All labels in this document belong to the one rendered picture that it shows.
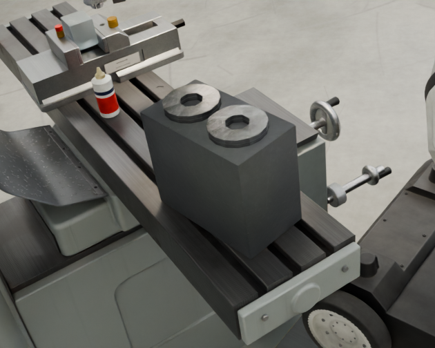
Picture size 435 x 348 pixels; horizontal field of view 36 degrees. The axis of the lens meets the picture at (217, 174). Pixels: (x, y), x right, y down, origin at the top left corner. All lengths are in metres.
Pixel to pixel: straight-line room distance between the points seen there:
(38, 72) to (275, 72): 1.99
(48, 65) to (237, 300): 0.75
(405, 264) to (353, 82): 1.79
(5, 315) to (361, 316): 0.71
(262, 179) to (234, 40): 2.73
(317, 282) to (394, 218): 0.63
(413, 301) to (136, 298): 0.61
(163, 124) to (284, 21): 2.82
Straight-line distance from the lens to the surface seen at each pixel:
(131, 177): 1.24
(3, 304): 1.37
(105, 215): 1.39
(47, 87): 1.48
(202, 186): 1.02
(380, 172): 1.84
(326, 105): 1.79
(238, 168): 0.92
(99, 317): 1.54
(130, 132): 1.35
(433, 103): 1.26
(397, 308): 1.49
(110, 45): 1.49
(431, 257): 1.60
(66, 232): 1.37
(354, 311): 1.45
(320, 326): 1.57
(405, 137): 2.88
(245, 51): 3.55
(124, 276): 1.50
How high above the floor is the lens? 1.72
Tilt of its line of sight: 39 degrees down
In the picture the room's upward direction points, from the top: 9 degrees counter-clockwise
